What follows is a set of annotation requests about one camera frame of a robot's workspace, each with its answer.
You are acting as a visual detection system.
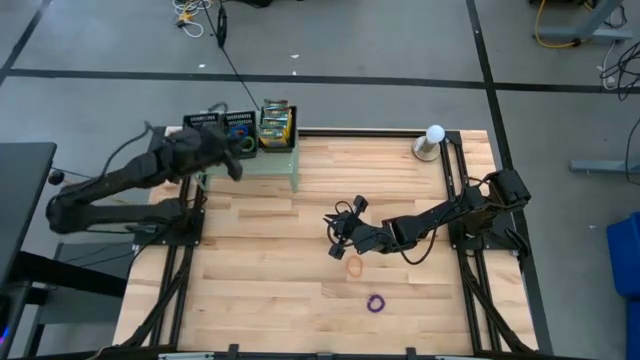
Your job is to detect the green blue crayon box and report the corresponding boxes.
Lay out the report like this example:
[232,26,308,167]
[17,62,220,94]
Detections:
[258,124,286,149]

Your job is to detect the black stand pole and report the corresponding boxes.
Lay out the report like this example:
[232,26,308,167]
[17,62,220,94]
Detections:
[202,0,262,112]

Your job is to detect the grey desk foot bar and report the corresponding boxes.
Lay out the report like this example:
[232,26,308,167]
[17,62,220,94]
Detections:
[569,159,640,175]

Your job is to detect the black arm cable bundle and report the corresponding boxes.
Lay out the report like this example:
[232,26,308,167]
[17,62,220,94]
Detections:
[118,243,197,352]
[456,248,532,354]

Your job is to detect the purple spiral coil keychain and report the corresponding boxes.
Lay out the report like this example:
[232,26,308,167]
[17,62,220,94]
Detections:
[366,293,387,315]

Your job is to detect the white yellow floor cables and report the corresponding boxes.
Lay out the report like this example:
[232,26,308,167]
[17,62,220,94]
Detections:
[171,0,214,39]

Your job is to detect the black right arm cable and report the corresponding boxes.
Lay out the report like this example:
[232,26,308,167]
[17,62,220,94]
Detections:
[326,199,441,265]

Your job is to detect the green perforated metal shelf riser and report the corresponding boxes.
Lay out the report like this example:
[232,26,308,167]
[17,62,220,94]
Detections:
[199,110,301,193]

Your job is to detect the grey low cabinet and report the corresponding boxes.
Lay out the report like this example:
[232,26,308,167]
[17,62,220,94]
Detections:
[29,241,137,326]

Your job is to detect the grey desk leg frame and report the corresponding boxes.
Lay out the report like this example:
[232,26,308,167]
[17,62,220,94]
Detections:
[529,0,634,45]

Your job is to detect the yellow floor cable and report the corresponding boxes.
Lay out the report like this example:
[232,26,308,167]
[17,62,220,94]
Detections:
[533,0,582,50]

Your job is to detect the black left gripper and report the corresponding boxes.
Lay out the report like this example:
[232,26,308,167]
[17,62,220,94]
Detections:
[162,127,245,182]

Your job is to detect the black looping cable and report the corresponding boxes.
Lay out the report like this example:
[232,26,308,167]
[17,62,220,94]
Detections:
[99,121,154,176]

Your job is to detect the blue plastic bin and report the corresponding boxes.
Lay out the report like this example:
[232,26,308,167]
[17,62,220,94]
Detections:
[606,211,640,360]

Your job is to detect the black mesh plastic basket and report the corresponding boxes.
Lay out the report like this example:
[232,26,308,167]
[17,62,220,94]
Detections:
[220,110,259,160]
[182,112,222,132]
[257,104,298,153]

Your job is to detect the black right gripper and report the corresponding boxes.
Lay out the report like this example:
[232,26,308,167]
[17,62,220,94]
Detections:
[323,196,396,260]

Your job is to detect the orange rubber band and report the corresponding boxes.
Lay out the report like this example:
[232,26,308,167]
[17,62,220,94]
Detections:
[345,254,365,279]

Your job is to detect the round metal lamp base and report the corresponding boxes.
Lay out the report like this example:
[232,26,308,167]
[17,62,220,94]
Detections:
[411,134,442,163]

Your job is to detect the black floor cable tangle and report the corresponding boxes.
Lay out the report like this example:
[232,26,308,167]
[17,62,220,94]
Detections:
[598,38,640,121]

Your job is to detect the black desk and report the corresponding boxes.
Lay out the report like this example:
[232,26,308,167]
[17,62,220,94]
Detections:
[0,140,58,301]

